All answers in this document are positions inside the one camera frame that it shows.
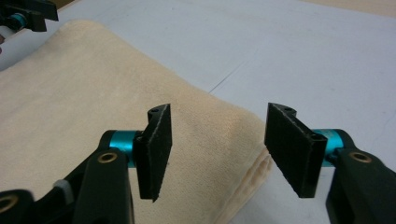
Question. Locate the white foam mat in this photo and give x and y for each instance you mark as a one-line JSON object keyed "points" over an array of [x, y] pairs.
{"points": [[280, 46]]}

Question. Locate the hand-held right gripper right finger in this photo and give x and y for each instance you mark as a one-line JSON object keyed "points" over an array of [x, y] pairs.
{"points": [[295, 155]]}

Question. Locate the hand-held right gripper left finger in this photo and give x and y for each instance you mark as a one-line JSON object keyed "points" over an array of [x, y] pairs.
{"points": [[154, 155]]}

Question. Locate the cream terry towel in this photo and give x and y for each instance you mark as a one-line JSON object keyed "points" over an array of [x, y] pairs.
{"points": [[93, 93]]}

